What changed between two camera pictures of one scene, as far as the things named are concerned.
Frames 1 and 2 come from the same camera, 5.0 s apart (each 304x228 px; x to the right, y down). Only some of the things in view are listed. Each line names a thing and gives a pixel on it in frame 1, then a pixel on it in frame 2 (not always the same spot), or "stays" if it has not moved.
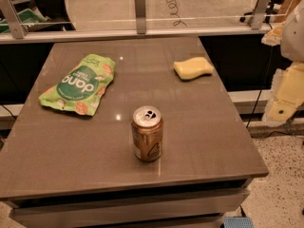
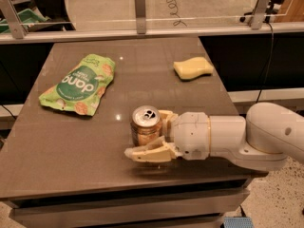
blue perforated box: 237,222 stays
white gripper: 294,38 to 191,133
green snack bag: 83,86 stays
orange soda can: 147,129 stays
